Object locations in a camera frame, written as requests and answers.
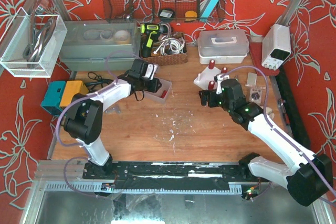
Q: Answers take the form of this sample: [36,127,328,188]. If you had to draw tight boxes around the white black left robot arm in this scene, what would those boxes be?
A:
[63,59,162,176]

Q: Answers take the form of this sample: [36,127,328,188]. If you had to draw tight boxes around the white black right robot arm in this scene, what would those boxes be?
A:
[199,79,333,206]

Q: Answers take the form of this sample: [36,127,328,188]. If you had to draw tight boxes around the clear plastic spring tray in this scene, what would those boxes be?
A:
[144,78,172,104]

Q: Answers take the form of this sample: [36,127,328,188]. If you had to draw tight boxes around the brown wicker basket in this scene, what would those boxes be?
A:
[142,32,187,66]

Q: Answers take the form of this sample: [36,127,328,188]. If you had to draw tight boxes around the grey metal plate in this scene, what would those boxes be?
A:
[245,72,258,88]

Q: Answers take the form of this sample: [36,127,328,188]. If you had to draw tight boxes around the white clear lidded case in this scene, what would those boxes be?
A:
[197,29,249,65]

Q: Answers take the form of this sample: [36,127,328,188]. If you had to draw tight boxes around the grey plastic storage box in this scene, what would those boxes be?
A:
[59,20,141,71]

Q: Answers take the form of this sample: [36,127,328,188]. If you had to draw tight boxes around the orange soldering station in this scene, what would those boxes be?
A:
[59,80,89,109]

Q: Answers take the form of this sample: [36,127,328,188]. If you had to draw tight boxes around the yellow tape measure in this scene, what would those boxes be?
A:
[185,10,198,22]

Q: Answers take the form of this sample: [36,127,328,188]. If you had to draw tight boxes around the white bench power supply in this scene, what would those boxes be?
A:
[261,24,291,70]

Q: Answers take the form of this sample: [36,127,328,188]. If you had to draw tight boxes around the teal box device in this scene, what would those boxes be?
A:
[40,81,66,116]

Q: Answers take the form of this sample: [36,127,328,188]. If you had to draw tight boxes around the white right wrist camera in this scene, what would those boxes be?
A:
[214,73,229,94]

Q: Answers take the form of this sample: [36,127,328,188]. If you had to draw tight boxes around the white peg base plate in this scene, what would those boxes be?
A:
[193,66,221,90]

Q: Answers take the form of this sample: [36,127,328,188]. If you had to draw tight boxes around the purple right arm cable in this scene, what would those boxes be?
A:
[223,66,336,205]

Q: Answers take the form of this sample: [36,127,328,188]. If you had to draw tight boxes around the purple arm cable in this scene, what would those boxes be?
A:
[223,66,336,205]
[56,51,140,198]

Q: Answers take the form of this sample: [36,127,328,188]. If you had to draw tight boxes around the small metal bracket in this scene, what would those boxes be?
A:
[104,105,121,114]

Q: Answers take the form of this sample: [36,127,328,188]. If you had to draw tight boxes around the white coiled cable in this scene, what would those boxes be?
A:
[153,37,186,56]

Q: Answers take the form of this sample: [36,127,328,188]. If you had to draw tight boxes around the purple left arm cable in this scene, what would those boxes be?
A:
[56,51,140,198]

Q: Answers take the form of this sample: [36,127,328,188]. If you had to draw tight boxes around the bagged timer switch module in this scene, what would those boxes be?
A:
[249,87,266,105]

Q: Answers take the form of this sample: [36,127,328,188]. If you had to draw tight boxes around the black tangled cables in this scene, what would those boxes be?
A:
[86,71,116,91]

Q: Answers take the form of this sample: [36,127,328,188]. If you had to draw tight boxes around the green black cordless drill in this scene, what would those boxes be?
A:
[140,23,170,58]

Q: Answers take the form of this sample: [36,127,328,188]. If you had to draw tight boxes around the black wire wall basket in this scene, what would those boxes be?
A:
[103,0,225,23]

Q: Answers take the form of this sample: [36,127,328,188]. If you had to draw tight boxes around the clear acrylic wall box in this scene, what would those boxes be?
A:
[1,8,67,78]

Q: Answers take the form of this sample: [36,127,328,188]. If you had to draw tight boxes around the grey coiled hose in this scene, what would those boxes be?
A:
[23,11,57,68]

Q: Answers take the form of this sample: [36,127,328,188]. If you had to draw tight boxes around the grey slotted cable duct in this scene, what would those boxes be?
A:
[44,180,243,196]

